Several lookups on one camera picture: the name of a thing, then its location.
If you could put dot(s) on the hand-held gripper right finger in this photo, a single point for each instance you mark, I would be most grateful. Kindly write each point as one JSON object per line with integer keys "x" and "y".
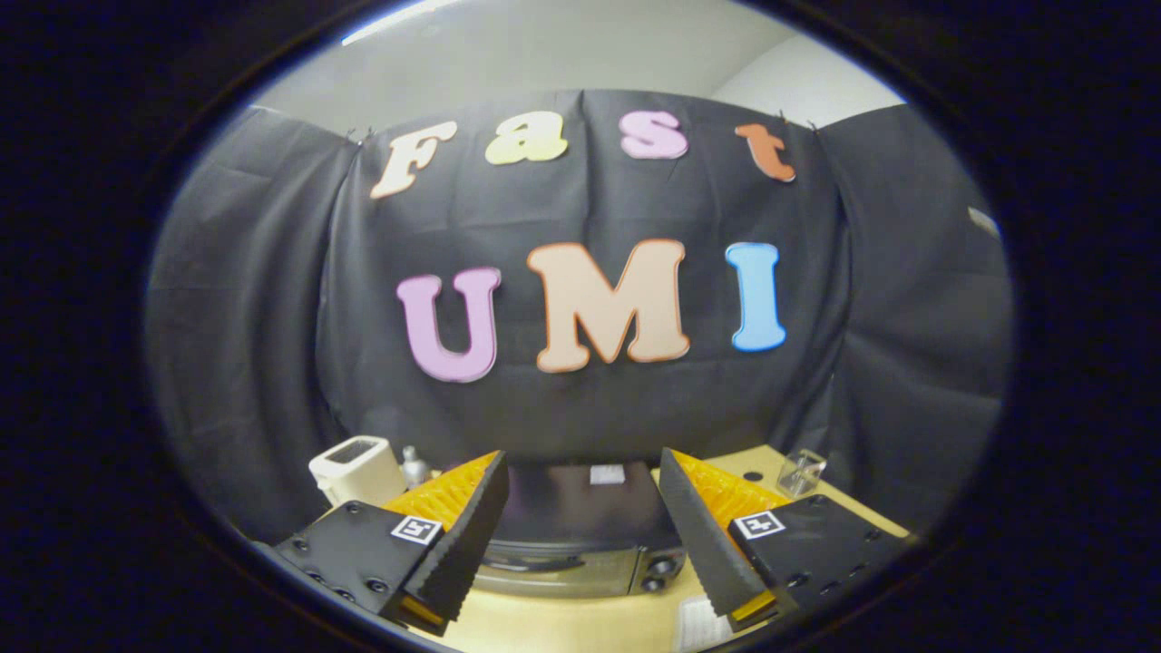
{"x": 706, "y": 549}

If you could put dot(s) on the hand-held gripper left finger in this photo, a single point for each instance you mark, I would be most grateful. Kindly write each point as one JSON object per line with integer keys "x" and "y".
{"x": 467, "y": 549}

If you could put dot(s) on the black toaster oven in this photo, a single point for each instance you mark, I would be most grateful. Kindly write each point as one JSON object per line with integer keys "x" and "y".
{"x": 580, "y": 517}

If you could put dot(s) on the white plastic tray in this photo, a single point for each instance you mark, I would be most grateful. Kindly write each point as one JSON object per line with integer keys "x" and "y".
{"x": 698, "y": 626}

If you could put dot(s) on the small silver metal object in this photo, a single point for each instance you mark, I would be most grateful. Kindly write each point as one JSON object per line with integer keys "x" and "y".
{"x": 415, "y": 467}

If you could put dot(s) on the small mesh utensil holder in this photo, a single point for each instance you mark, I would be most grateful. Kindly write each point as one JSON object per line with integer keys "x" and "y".
{"x": 802, "y": 472}

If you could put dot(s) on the white plastic appliance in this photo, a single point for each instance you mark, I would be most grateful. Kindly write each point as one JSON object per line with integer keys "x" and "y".
{"x": 358, "y": 472}

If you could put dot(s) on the black backdrop cloth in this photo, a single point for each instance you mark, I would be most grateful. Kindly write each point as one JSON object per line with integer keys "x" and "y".
{"x": 580, "y": 199}

